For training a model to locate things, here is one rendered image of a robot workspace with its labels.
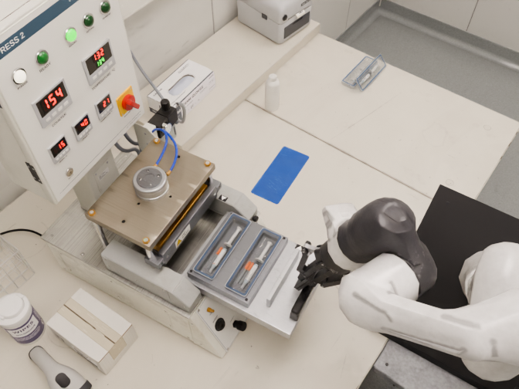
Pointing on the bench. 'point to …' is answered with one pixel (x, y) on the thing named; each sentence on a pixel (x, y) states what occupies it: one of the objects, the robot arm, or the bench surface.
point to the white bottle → (272, 93)
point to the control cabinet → (86, 96)
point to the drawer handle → (300, 302)
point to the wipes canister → (21, 319)
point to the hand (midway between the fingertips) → (304, 279)
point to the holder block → (237, 265)
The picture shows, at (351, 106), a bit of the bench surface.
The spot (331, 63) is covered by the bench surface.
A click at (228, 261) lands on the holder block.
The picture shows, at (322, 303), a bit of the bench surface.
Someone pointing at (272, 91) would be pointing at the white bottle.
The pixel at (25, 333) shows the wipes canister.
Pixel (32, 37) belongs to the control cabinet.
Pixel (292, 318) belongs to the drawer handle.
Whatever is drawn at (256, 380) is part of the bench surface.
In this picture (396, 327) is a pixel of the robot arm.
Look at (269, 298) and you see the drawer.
